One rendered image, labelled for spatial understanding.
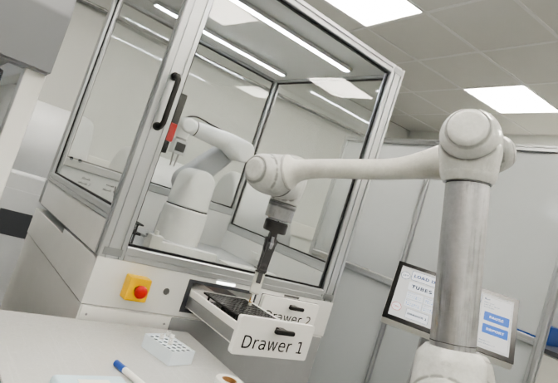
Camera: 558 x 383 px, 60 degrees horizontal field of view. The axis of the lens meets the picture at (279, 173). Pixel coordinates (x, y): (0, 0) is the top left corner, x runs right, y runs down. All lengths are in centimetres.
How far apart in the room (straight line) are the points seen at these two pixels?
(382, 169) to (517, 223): 171
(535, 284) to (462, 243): 176
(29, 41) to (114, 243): 65
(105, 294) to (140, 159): 42
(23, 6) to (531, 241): 257
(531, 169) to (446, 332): 202
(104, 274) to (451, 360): 99
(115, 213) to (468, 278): 99
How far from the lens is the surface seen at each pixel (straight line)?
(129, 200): 155
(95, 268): 157
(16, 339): 135
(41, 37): 121
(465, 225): 118
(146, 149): 155
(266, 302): 188
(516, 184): 310
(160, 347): 143
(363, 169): 138
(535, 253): 294
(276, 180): 135
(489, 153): 119
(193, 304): 168
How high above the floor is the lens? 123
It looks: 5 degrees up
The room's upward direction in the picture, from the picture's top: 18 degrees clockwise
